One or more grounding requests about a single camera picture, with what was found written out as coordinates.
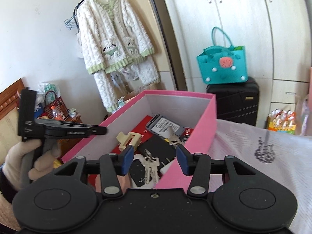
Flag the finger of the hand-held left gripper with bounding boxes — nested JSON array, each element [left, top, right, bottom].
[[73, 122, 108, 135]]

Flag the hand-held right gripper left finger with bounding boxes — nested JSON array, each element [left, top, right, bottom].
[[54, 145, 135, 199]]

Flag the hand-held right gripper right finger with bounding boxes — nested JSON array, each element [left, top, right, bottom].
[[176, 144, 254, 198]]

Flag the white pocket router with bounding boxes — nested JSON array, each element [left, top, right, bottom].
[[129, 155, 159, 189]]

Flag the silver key with yellow tag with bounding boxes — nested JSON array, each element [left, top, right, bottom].
[[164, 125, 183, 146]]

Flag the silver key bunch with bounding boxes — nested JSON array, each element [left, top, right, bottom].
[[143, 149, 160, 184]]

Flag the beige hair claw clip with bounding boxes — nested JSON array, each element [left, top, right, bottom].
[[116, 132, 142, 150]]

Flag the black rectangular case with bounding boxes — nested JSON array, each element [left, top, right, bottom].
[[136, 135, 177, 166]]

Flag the pink cardboard box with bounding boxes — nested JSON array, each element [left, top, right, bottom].
[[61, 90, 217, 191]]

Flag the grey pocket router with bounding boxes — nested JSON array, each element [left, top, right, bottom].
[[145, 114, 187, 138]]

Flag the person's left forearm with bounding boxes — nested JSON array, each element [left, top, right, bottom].
[[0, 167, 20, 204]]

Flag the person's left hand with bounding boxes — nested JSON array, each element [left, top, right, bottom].
[[4, 139, 62, 191]]

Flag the carved wooden headboard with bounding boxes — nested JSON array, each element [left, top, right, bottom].
[[0, 78, 25, 156]]

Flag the red mesh basket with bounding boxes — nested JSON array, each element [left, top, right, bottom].
[[44, 91, 70, 120]]

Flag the crumpled white plastic bag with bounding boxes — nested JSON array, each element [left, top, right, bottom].
[[38, 82, 61, 100]]

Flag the brown paper bag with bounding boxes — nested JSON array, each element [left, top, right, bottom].
[[117, 90, 144, 108]]

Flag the translucent hanging plastic bag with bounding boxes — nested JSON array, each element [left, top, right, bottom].
[[110, 66, 139, 95]]

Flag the white green fleece pajama pants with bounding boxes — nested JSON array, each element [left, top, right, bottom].
[[94, 61, 161, 114]]

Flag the black suitcase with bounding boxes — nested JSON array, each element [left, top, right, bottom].
[[207, 77, 260, 127]]

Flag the teal felt tote bag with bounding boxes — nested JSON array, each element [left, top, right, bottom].
[[197, 27, 249, 83]]

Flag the white green fleece pajama top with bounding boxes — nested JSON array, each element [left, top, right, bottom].
[[77, 0, 155, 75]]

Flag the yellow drink bottle pack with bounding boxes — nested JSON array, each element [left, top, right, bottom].
[[267, 110, 296, 134]]

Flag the black metal clothes rack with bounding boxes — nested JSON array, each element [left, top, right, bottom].
[[73, 0, 106, 36]]

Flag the white wooden wardrobe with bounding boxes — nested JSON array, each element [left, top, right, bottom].
[[158, 0, 312, 129]]

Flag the black door frame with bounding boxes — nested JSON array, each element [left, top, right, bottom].
[[149, 0, 188, 91]]

